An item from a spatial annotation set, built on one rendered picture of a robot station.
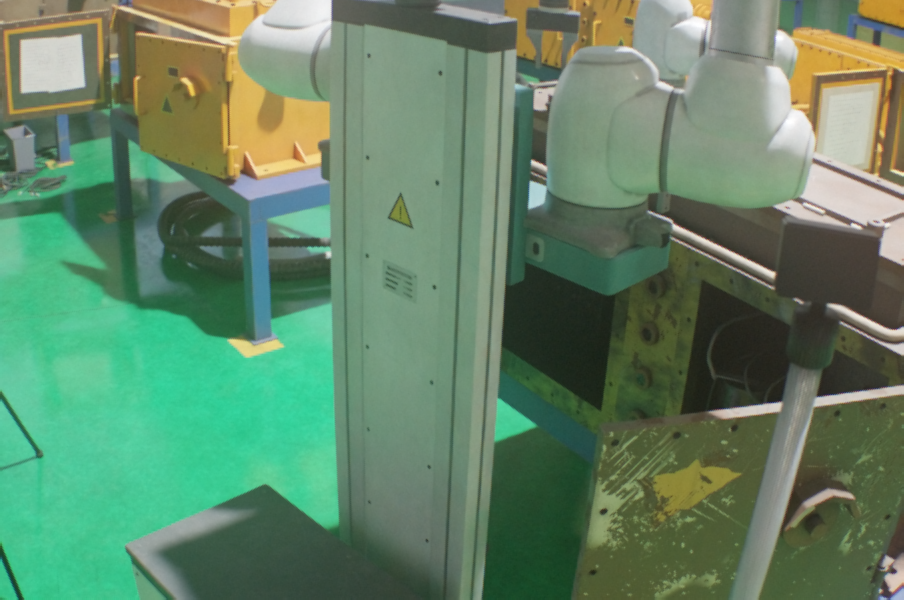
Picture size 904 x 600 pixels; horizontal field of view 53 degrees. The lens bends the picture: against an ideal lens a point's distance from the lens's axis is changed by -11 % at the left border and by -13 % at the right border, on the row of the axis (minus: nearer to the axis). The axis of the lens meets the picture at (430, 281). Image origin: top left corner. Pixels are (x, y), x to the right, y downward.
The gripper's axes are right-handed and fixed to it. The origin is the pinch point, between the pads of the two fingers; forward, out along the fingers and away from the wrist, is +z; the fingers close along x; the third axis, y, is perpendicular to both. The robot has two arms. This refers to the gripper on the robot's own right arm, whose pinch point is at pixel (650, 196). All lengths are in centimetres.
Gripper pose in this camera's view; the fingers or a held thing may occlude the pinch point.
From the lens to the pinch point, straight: 182.5
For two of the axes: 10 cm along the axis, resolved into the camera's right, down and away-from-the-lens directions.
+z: -0.2, 9.1, 4.2
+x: 6.9, 3.2, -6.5
